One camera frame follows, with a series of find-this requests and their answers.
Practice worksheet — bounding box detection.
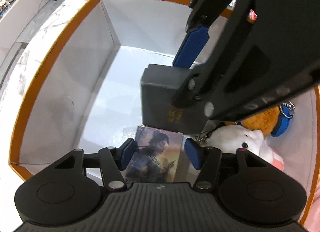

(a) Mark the white black plush dog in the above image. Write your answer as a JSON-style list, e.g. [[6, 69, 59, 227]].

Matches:
[[206, 125, 274, 164]]

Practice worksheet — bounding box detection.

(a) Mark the dark grey box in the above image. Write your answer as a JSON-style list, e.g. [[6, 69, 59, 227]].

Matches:
[[140, 64, 208, 134]]

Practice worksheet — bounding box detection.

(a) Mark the brown bear plush blue jacket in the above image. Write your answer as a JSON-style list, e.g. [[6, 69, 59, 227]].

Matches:
[[225, 101, 296, 138]]

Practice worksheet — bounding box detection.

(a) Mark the pink notebook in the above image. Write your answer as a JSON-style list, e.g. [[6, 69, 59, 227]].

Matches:
[[272, 149, 284, 171]]

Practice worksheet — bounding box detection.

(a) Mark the smartphone on stand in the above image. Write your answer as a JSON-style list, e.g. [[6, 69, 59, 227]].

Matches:
[[247, 10, 257, 24]]

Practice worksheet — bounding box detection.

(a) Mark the large orange storage box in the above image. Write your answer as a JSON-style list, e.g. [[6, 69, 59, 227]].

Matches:
[[10, 0, 319, 231]]

